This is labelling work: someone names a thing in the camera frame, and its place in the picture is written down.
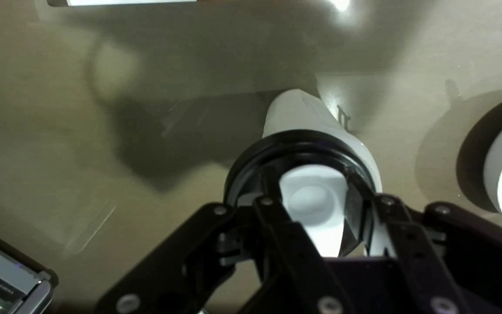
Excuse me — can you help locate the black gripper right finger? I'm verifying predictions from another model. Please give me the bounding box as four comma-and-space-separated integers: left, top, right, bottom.
372, 193, 502, 314

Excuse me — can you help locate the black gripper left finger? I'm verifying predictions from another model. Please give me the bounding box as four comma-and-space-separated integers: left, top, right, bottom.
93, 193, 358, 314

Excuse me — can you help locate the silver toaster oven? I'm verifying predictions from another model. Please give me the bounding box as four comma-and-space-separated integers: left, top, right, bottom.
0, 223, 60, 314

